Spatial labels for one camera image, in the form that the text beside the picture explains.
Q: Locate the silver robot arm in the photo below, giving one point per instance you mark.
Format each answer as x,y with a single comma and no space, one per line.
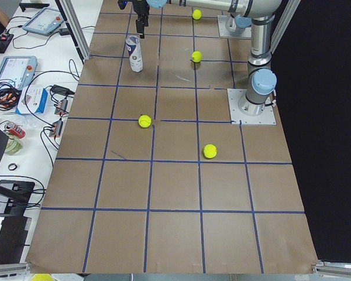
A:
262,81
238,26

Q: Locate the tennis ball far left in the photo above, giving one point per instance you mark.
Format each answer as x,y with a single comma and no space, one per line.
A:
210,151

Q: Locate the tennis ball near base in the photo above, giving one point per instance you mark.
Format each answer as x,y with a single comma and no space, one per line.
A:
196,14

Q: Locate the green tape roll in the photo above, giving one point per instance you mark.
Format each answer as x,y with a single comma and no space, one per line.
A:
13,146

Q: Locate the grey usb hub upper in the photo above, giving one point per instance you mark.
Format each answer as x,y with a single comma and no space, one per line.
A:
61,107

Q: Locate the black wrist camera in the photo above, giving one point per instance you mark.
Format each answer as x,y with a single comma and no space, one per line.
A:
122,4

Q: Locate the teach pendant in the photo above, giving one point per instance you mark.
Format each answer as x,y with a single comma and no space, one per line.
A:
45,22
18,71

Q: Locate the teach pendant near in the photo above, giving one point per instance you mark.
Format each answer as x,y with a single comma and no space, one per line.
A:
18,71

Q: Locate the white blue tennis ball can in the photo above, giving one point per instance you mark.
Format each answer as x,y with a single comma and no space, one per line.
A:
134,52

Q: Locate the red soda can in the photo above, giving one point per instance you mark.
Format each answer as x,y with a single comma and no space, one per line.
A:
15,130

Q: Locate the aluminium frame post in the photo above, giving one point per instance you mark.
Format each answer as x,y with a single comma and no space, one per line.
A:
72,23
283,23

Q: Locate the grey usb hub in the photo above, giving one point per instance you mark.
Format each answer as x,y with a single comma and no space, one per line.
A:
61,107
56,129

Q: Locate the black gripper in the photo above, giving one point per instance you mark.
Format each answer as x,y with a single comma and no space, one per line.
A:
140,8

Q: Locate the tennis ball front of table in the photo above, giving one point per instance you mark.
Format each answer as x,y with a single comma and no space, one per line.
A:
144,121

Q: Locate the tennis ball table centre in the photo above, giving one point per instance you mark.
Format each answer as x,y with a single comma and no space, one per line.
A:
196,57

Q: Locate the black power adapter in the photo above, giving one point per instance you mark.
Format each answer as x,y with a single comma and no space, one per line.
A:
60,90

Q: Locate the teach pendant far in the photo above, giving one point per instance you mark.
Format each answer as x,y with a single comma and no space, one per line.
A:
45,22

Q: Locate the blue box on desk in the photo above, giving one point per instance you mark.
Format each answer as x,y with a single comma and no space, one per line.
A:
33,99

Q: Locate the aluminium frame post back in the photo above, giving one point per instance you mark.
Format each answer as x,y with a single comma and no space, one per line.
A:
283,23

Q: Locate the grey usb hub lower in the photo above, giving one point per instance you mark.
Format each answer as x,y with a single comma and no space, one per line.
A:
56,129

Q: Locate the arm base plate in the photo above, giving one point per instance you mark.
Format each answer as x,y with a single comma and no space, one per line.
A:
242,112
221,26

